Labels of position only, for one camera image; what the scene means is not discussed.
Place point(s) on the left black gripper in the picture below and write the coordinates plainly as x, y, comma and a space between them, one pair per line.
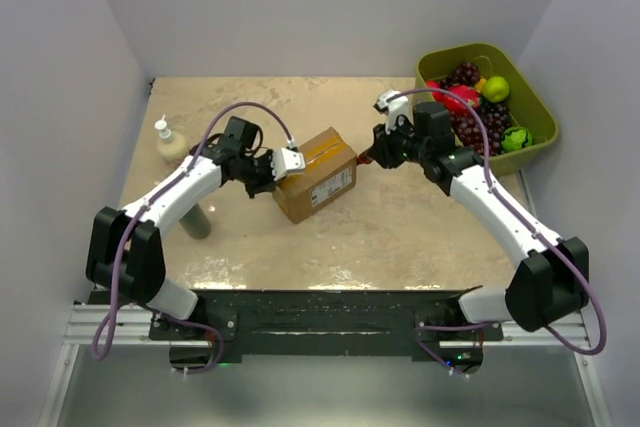
268, 184

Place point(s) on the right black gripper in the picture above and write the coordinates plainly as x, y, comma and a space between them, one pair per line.
380, 150

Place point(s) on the red black utility knife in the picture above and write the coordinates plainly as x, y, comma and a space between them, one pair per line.
364, 158

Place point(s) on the brown cardboard express box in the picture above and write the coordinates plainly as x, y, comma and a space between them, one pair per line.
330, 172

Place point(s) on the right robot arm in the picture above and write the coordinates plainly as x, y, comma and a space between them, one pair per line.
549, 269

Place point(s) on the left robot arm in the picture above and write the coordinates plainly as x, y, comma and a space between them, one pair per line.
125, 252

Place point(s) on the purple grape bunch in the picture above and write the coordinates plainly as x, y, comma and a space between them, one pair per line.
480, 127

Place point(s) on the grey cylindrical bottle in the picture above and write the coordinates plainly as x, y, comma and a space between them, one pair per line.
195, 223

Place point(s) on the pink dragon fruit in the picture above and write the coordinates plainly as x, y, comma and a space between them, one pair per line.
458, 98

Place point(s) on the cream pump soap bottle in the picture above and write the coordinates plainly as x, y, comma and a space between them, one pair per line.
171, 145

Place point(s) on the yellow fruit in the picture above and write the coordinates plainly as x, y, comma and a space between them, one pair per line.
480, 84

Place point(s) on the dark grape bunch top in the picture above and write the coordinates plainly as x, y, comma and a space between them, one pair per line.
466, 73

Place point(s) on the green apple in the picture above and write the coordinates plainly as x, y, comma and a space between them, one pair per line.
496, 89

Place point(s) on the green striped melon ball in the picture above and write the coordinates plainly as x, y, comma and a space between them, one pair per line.
516, 138

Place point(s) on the green plastic basket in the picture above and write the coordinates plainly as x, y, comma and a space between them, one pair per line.
526, 108

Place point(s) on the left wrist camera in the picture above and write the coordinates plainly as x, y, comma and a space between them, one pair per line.
286, 162

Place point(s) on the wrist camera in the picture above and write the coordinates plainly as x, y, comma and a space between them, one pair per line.
286, 162
395, 107

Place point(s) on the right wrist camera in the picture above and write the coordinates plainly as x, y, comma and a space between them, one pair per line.
395, 107

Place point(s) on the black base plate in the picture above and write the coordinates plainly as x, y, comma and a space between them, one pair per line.
237, 324

